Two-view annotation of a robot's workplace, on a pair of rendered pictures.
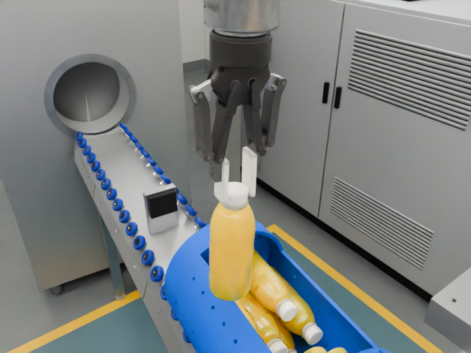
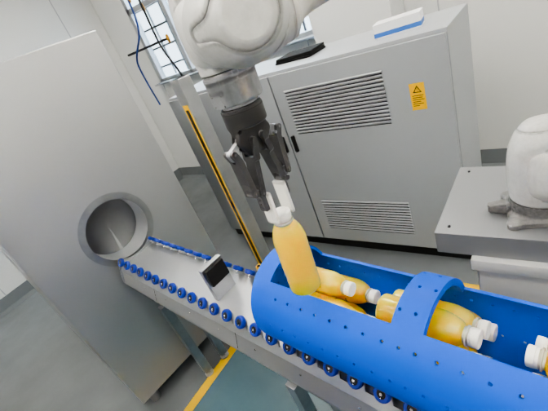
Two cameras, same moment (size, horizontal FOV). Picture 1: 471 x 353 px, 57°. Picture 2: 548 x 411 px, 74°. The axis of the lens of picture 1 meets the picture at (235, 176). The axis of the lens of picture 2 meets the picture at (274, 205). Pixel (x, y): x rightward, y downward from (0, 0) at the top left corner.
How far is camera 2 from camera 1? 0.14 m
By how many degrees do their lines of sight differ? 9
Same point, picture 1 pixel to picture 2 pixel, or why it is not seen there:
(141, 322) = (236, 382)
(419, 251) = (406, 221)
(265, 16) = (254, 86)
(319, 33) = not seen: hidden behind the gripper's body
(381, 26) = (300, 81)
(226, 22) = (232, 99)
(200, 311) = (293, 317)
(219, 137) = (256, 178)
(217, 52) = (233, 122)
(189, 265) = (267, 293)
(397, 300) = (409, 264)
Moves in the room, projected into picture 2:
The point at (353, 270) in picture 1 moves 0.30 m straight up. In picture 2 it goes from (369, 259) to (359, 227)
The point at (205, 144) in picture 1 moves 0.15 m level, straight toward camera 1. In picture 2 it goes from (251, 187) to (285, 217)
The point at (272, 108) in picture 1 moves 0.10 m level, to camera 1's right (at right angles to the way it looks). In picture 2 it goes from (280, 145) to (326, 123)
